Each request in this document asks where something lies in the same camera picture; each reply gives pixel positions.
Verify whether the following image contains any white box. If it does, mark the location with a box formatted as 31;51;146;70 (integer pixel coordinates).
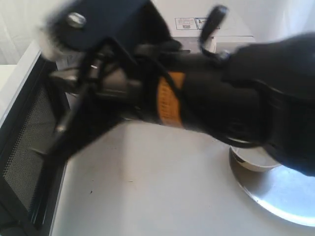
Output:
0;0;256;123

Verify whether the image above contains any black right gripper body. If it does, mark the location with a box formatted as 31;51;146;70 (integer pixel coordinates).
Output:
37;0;177;157

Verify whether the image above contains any black mesh microwave door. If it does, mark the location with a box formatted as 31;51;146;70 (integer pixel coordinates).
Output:
0;42;69;236

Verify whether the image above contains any round silver arm base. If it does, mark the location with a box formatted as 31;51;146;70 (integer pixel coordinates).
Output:
229;147;315;227

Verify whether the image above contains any black orange right robot arm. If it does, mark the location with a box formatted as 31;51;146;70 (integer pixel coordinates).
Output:
37;0;315;177

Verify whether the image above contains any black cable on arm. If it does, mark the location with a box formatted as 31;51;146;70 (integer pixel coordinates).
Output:
199;5;231;59

